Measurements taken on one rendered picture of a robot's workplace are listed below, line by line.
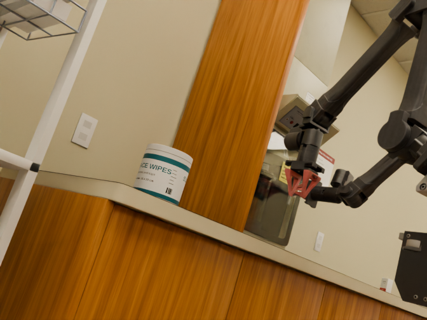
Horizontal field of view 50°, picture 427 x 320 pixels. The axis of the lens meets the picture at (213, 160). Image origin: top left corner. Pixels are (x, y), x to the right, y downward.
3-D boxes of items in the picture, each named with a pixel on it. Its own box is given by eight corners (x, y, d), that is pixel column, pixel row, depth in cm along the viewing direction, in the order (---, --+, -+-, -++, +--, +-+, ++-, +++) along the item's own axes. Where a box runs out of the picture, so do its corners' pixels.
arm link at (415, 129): (427, 134, 99) (441, 143, 102) (401, 113, 107) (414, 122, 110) (398, 166, 102) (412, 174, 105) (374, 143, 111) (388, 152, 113)
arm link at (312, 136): (314, 124, 133) (328, 132, 136) (298, 126, 139) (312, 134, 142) (309, 146, 132) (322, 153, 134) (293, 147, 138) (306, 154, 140)
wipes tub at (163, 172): (120, 193, 122) (138, 142, 125) (156, 208, 131) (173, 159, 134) (149, 199, 113) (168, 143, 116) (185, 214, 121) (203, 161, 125)
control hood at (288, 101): (265, 119, 173) (273, 94, 175) (311, 150, 194) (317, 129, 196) (290, 118, 164) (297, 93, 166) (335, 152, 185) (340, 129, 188)
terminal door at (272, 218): (237, 226, 164) (267, 124, 173) (285, 247, 183) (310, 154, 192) (238, 226, 163) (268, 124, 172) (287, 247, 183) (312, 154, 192)
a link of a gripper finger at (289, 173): (290, 199, 138) (298, 169, 140) (310, 201, 133) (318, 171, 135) (277, 191, 133) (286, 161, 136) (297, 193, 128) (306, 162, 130)
